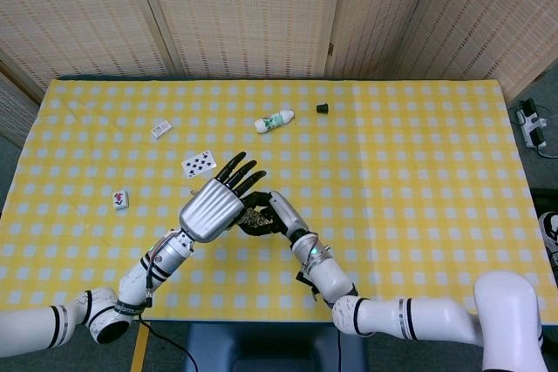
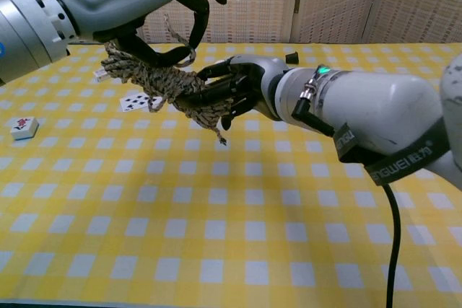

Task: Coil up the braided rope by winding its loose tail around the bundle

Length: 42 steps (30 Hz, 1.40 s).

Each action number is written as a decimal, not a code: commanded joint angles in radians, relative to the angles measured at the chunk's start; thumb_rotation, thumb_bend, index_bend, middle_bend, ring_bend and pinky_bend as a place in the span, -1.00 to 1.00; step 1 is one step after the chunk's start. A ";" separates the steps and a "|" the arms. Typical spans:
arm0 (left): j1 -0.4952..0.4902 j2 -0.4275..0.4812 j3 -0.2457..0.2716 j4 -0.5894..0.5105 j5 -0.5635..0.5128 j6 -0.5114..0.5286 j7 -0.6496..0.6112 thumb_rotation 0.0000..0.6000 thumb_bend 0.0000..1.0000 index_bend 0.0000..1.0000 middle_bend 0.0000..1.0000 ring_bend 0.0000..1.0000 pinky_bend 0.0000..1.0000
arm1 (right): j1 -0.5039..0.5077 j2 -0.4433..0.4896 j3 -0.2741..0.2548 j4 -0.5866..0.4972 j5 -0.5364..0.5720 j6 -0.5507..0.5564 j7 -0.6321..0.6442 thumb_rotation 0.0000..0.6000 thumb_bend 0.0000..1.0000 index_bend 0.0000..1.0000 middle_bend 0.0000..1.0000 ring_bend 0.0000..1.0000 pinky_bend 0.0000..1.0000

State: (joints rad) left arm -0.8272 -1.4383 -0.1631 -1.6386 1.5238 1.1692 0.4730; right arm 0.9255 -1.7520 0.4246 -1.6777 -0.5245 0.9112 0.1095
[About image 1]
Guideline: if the black and white sneaker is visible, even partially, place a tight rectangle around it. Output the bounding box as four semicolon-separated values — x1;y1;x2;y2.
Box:
538;211;558;267

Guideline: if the woven beige screen panel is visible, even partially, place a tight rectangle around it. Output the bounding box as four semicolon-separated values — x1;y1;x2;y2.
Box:
0;0;175;90
324;0;441;81
391;0;558;101
130;0;345;79
0;62;44;149

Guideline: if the nine of spades playing card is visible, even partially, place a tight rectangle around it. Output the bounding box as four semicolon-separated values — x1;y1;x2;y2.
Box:
180;149;218;180

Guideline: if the yellow white checkered tablecloth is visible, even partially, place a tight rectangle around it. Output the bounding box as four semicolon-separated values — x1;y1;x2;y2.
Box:
0;78;558;326

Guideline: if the white plastic bottle green label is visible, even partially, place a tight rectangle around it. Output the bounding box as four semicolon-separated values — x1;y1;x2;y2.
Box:
254;109;296;135

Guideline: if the yellow floor tape strip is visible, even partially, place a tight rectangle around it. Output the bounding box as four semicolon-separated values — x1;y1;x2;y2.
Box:
130;323;152;372

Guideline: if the white power strip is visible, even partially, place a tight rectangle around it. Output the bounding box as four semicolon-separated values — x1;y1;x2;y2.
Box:
516;99;550;150

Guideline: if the small white printed box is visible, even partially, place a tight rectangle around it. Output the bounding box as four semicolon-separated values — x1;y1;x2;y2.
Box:
150;119;174;140

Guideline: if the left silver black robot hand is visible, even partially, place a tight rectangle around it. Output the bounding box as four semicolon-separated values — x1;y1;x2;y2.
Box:
178;151;268;244

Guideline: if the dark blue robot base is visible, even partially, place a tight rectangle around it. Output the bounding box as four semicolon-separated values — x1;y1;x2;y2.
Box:
182;322;371;372

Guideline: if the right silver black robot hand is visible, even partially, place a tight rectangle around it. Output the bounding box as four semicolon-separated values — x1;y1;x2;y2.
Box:
237;190;309;242

